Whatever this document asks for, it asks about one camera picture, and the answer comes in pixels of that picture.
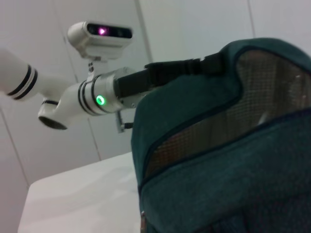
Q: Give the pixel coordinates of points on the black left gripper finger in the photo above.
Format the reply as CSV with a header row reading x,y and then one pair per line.
x,y
204,65

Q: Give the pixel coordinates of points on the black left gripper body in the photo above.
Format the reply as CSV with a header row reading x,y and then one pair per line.
x,y
136,82

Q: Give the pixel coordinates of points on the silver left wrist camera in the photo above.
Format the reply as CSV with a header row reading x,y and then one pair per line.
x,y
102,48

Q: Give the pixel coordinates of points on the dark teal insulated lunch bag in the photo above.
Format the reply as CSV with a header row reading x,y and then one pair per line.
x,y
218,157

